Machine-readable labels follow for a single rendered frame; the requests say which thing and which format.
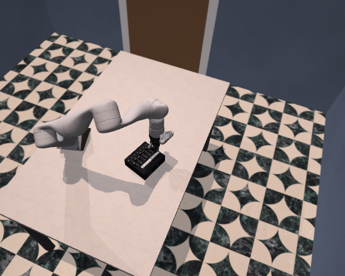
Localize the black lighting desk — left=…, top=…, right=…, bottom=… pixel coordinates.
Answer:
left=124, top=141, right=165, bottom=180

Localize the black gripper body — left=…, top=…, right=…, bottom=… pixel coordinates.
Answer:
left=149, top=134, right=160, bottom=145

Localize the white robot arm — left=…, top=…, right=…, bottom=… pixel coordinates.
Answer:
left=33, top=97, right=174, bottom=148

